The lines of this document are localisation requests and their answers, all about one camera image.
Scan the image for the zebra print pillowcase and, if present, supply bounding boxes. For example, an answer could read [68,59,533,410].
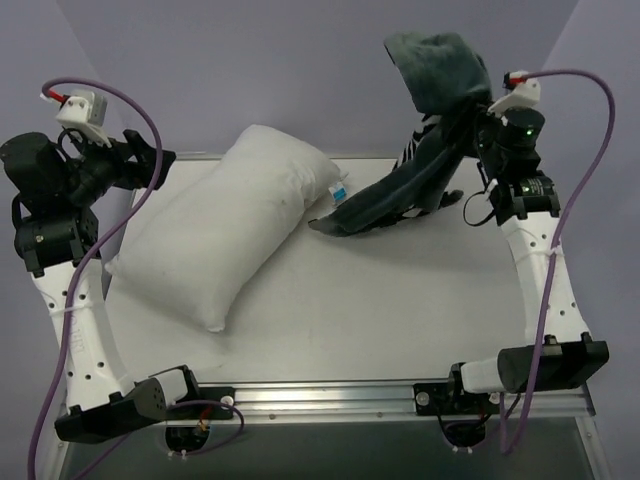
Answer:
[309,32,492,237]

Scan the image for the white pillow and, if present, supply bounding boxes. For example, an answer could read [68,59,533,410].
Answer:
[106,125,344,333]

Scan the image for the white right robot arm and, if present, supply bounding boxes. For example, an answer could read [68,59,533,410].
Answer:
[443,106,609,413]

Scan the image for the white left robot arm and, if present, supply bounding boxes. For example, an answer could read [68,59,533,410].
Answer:
[1,128,202,444]

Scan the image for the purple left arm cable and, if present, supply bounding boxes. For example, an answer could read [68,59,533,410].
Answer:
[26,76,246,480]

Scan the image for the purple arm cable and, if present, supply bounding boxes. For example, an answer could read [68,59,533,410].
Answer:
[26,76,246,480]
[498,67,615,456]

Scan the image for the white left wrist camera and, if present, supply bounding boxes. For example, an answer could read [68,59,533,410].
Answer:
[55,89,111,147]

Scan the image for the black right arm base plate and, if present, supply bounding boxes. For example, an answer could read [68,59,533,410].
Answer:
[412,382,499,417]

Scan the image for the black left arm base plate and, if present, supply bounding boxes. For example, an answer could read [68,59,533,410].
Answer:
[166,385,236,421]

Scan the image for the aluminium front rail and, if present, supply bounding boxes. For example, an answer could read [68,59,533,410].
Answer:
[201,380,595,426]

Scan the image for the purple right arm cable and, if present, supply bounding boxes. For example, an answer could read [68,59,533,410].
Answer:
[498,67,615,456]

